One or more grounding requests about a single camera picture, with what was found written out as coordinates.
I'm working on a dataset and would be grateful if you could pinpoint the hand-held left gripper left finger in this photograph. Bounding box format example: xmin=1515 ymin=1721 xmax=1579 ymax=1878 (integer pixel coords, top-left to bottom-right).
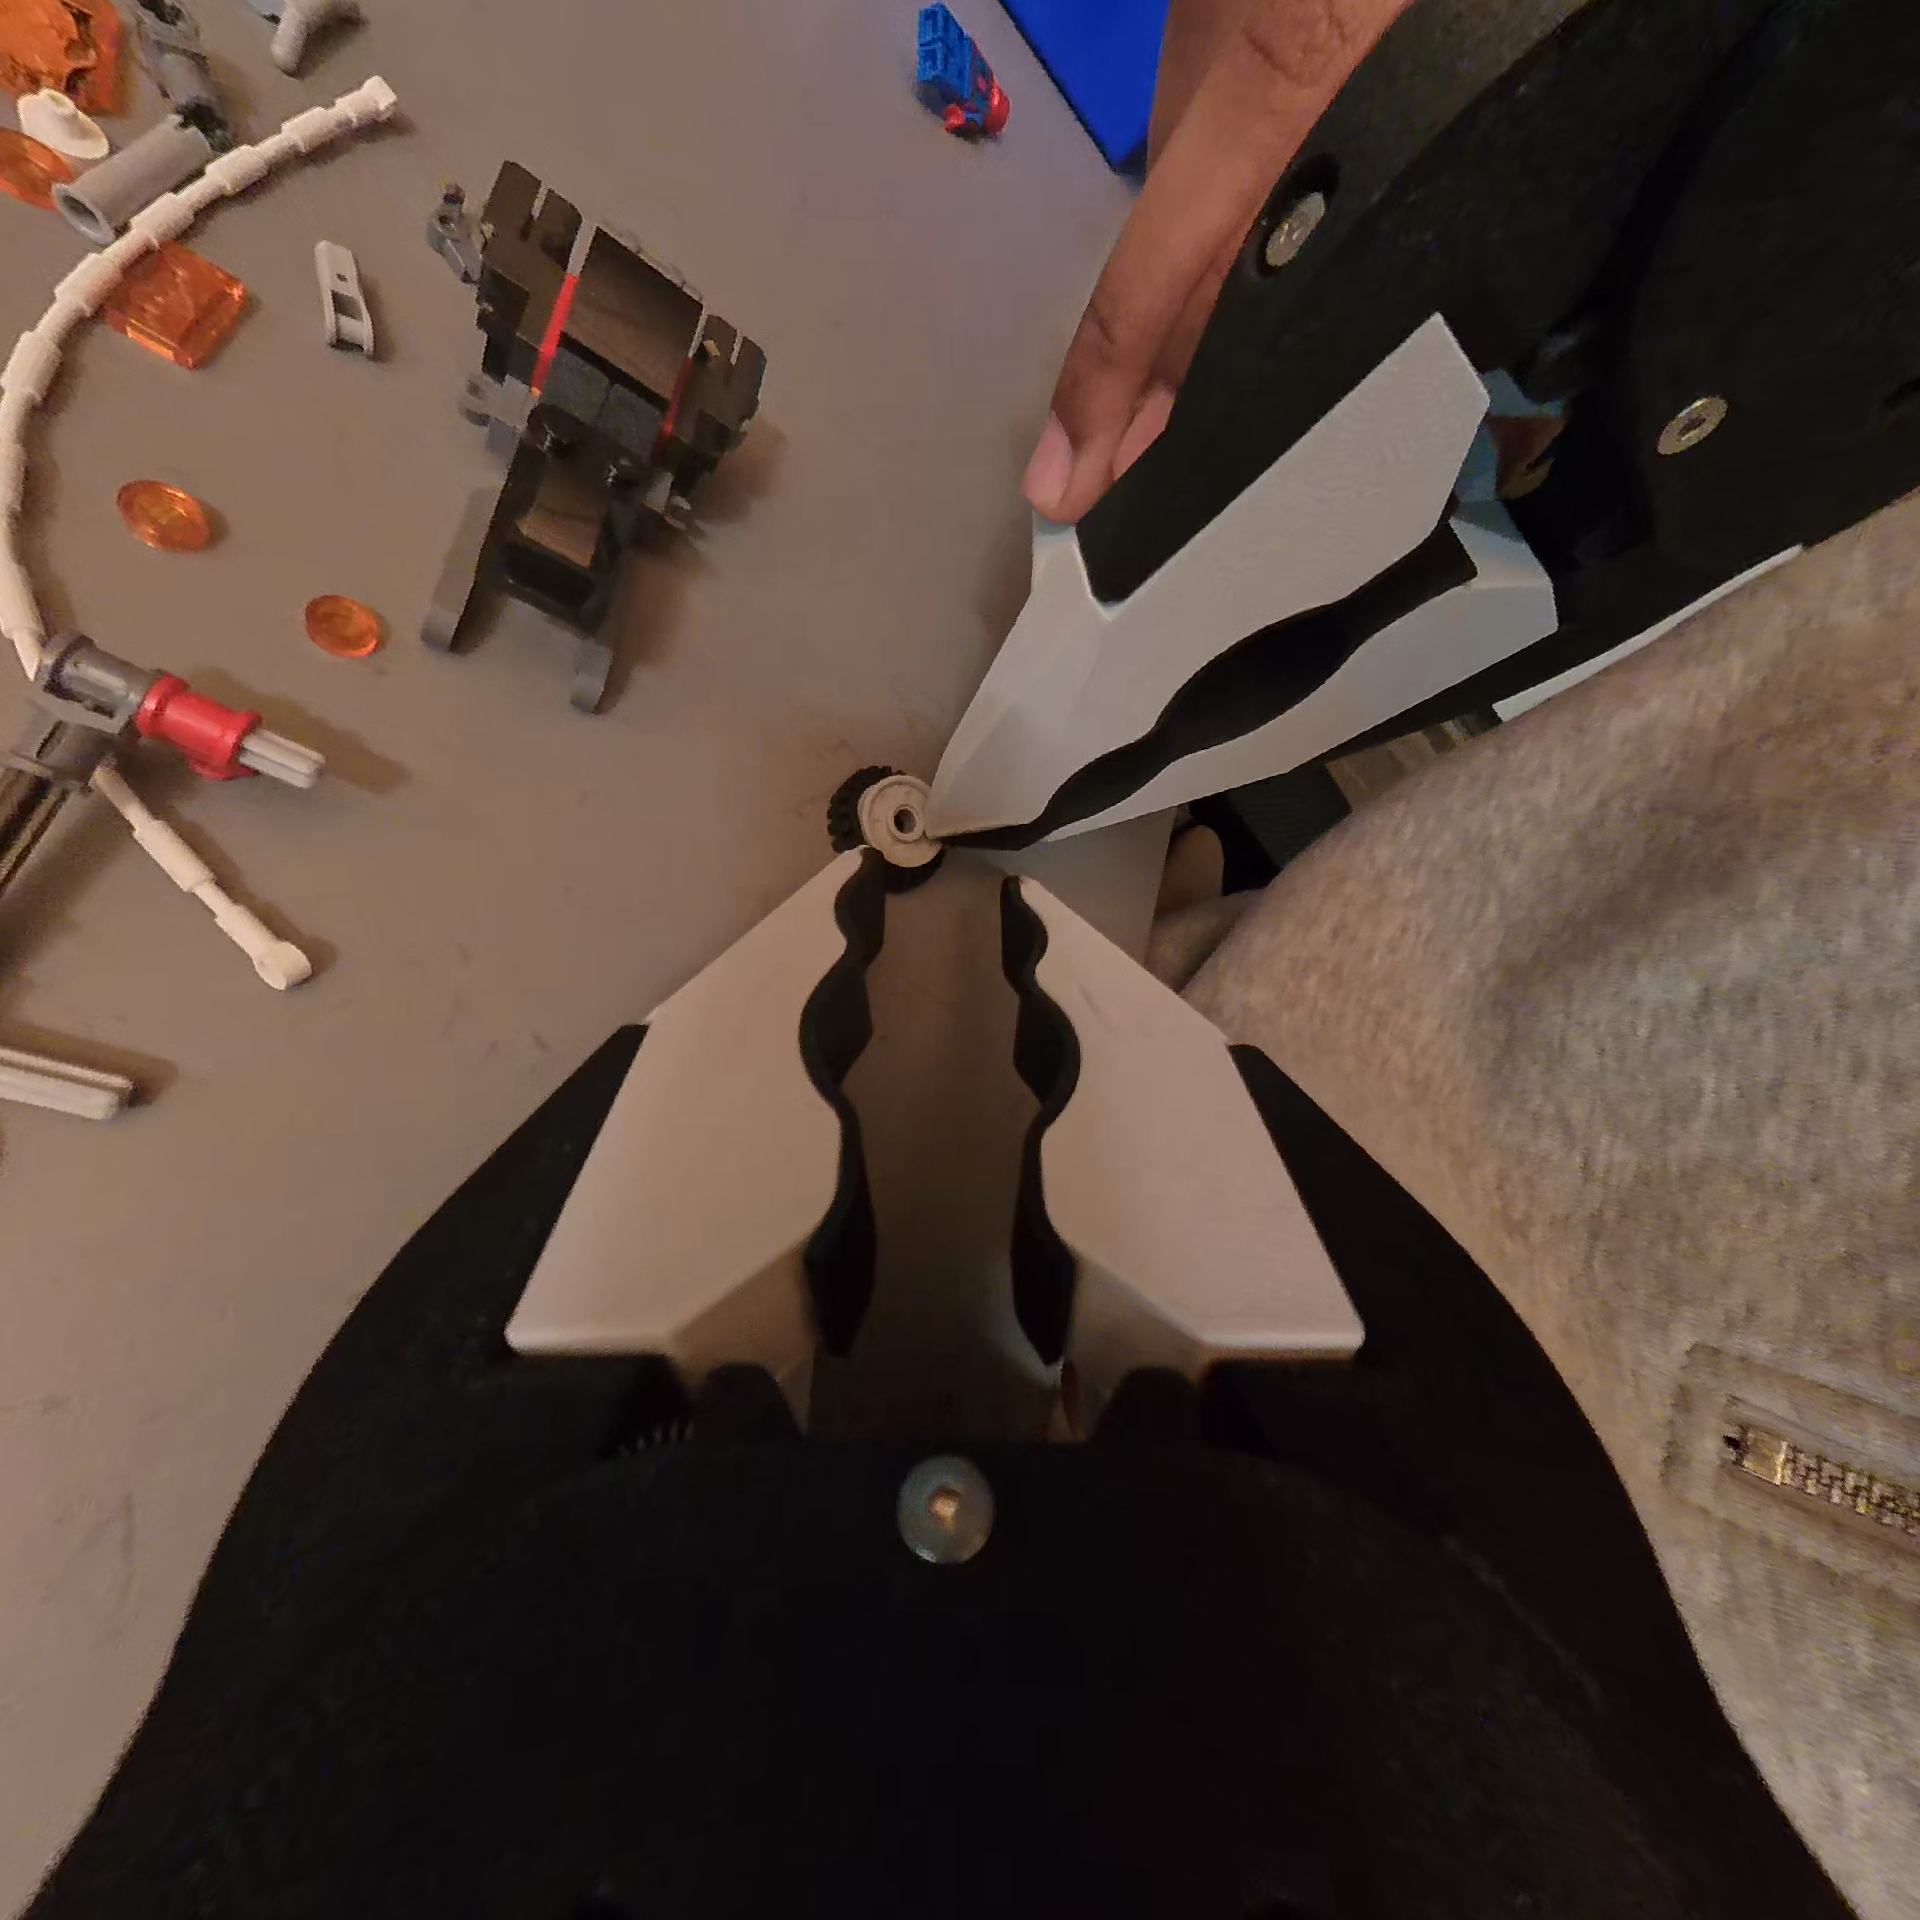
xmin=508 ymin=844 xmax=880 ymax=1420

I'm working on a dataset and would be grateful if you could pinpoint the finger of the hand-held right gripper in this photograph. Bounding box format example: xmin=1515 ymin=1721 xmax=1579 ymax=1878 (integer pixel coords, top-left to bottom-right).
xmin=919 ymin=311 xmax=1492 ymax=837
xmin=1031 ymin=520 xmax=1561 ymax=846

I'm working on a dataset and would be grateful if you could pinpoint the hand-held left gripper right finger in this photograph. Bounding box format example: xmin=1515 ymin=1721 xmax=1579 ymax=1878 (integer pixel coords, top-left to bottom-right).
xmin=998 ymin=878 xmax=1369 ymax=1404

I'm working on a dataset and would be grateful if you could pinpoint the thin black lego tire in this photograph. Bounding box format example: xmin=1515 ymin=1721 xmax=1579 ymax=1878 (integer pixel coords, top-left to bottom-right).
xmin=824 ymin=763 xmax=948 ymax=895

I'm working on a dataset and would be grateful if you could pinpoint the grey lego wheel hub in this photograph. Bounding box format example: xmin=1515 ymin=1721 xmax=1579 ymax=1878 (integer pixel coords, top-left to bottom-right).
xmin=871 ymin=769 xmax=948 ymax=871

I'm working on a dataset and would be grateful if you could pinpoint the axle assembly with red joint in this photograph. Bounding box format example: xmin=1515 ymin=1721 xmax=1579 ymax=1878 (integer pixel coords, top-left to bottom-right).
xmin=0 ymin=629 xmax=154 ymax=1120

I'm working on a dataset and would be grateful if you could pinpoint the blue red lego piece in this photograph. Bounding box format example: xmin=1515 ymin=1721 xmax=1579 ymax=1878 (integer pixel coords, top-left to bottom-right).
xmin=910 ymin=0 xmax=1018 ymax=147

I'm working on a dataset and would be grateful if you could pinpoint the black lego motorcycle build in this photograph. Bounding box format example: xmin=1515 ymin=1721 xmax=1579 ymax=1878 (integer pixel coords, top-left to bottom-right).
xmin=419 ymin=156 xmax=770 ymax=715

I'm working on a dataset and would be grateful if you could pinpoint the small grey lego brick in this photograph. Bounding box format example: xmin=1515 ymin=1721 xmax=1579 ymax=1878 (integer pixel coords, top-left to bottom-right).
xmin=312 ymin=238 xmax=377 ymax=360

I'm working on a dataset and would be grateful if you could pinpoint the orange rectangular lego plate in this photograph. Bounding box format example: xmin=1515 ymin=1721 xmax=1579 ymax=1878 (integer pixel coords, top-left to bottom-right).
xmin=102 ymin=238 xmax=252 ymax=371

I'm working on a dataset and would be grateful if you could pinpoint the white flexible lego tube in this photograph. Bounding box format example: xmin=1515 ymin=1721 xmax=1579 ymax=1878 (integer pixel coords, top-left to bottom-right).
xmin=0 ymin=72 xmax=406 ymax=992

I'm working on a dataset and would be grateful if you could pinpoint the dark grey lego connector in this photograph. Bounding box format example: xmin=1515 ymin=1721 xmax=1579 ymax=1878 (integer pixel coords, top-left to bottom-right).
xmin=134 ymin=0 xmax=243 ymax=152

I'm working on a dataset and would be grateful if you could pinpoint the white round lego stud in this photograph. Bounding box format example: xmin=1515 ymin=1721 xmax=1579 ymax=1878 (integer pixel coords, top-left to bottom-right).
xmin=14 ymin=84 xmax=113 ymax=164

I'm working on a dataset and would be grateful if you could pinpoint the orange transparent lego slope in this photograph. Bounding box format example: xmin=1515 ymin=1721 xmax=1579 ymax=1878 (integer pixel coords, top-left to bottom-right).
xmin=0 ymin=0 xmax=130 ymax=116

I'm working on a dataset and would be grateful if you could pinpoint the person's right hand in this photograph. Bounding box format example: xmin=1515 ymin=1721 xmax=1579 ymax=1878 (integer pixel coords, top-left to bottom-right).
xmin=1025 ymin=0 xmax=1415 ymax=527

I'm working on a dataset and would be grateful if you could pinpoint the blue plastic bin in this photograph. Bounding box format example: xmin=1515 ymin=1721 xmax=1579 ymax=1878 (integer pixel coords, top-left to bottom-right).
xmin=998 ymin=0 xmax=1172 ymax=171

